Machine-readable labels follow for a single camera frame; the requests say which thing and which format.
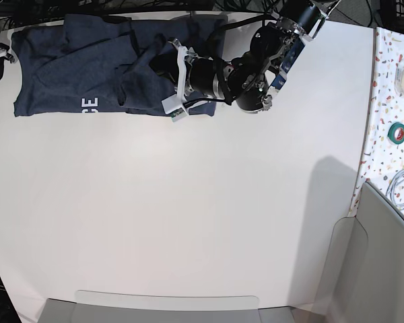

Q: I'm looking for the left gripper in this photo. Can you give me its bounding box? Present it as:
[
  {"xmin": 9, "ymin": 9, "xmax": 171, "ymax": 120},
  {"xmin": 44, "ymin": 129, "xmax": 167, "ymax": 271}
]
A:
[{"xmin": 149, "ymin": 38, "xmax": 234, "ymax": 110}]

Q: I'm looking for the dark blue t-shirt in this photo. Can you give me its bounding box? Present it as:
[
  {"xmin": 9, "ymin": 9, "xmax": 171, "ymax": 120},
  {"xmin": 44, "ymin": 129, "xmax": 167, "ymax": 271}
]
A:
[{"xmin": 11, "ymin": 14, "xmax": 226, "ymax": 116}]

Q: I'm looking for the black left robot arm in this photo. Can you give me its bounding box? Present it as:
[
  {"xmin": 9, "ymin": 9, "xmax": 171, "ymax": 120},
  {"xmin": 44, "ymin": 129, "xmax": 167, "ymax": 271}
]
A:
[{"xmin": 149, "ymin": 1, "xmax": 339, "ymax": 120}]

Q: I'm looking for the green tape roll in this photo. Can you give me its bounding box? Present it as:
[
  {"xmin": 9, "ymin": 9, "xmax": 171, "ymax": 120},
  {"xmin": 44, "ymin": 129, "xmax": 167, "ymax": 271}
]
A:
[{"xmin": 388, "ymin": 122, "xmax": 404, "ymax": 145}]

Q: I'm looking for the terrazzo patterned side surface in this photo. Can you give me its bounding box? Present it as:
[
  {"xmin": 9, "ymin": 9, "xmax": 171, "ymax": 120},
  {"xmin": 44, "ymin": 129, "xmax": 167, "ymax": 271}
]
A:
[{"xmin": 349, "ymin": 28, "xmax": 404, "ymax": 216}]

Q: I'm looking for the grey panel at bottom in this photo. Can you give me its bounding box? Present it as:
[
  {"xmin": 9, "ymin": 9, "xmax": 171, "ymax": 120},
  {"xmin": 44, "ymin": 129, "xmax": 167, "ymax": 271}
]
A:
[{"xmin": 38, "ymin": 290, "xmax": 294, "ymax": 322}]

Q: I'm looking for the grey panel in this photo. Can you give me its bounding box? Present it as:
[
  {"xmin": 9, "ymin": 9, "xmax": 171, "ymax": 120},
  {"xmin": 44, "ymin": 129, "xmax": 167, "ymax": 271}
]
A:
[
  {"xmin": 312, "ymin": 183, "xmax": 404, "ymax": 322},
  {"xmin": 38, "ymin": 290, "xmax": 294, "ymax": 322}
]

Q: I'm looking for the grey panel at right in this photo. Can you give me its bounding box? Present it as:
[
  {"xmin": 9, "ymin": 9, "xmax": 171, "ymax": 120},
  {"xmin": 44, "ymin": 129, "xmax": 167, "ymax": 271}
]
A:
[{"xmin": 312, "ymin": 183, "xmax": 404, "ymax": 322}]

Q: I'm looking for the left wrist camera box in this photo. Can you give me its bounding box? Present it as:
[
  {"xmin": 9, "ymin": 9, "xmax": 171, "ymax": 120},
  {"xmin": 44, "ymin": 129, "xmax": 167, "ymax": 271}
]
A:
[{"xmin": 162, "ymin": 96, "xmax": 189, "ymax": 122}]

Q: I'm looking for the coiled white cable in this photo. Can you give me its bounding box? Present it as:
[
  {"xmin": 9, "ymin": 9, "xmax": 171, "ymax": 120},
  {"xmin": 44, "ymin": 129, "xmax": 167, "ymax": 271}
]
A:
[{"xmin": 385, "ymin": 168, "xmax": 404, "ymax": 211}]

